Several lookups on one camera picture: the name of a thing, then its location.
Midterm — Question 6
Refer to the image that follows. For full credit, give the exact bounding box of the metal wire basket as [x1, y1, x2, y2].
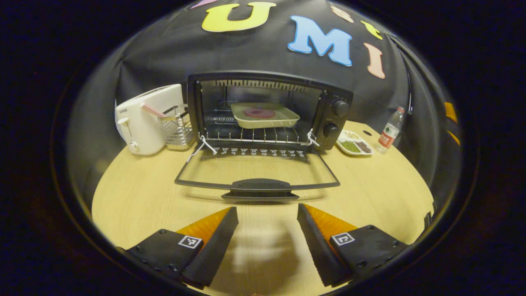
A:
[141, 102, 196, 151]

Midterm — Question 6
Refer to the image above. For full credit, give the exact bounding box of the black electric oven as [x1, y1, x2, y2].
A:
[174, 70, 354, 202]

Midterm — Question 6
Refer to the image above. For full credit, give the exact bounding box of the white toaster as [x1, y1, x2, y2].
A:
[115, 84, 185, 156]

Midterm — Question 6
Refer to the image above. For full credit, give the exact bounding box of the white divided dish with beans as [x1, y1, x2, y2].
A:
[335, 129, 376, 156]

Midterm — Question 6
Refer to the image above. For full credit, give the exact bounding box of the clear bottle with red label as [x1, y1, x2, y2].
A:
[376, 106, 406, 155]

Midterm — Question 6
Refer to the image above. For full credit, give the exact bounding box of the black backdrop cloth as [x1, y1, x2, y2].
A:
[66, 0, 464, 206]

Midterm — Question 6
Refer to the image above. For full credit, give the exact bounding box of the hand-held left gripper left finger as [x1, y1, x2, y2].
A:
[122, 206, 240, 289]

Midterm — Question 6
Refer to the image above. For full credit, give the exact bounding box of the metal oven wire rack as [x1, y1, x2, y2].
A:
[203, 109, 314, 146]

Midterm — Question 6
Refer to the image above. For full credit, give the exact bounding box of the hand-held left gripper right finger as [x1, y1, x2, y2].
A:
[297, 203, 411, 288]

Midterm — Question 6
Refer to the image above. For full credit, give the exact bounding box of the cream food tray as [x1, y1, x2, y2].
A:
[230, 102, 301, 130]

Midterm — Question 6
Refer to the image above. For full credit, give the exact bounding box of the pink round meat slice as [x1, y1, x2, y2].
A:
[243, 108, 276, 119]

